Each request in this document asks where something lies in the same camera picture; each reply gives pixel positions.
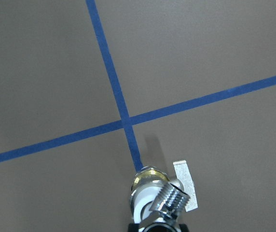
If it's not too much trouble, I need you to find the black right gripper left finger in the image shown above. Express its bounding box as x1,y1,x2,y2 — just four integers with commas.
127,223,139,232

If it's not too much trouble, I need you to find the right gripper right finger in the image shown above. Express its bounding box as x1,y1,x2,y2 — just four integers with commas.
179,224,189,232

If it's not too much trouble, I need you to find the white brass PPR valve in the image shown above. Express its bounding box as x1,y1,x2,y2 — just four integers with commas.
130,160,198,224

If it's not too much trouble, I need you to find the chrome angle pipe fitting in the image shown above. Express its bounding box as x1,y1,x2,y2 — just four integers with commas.
139,182,190,232

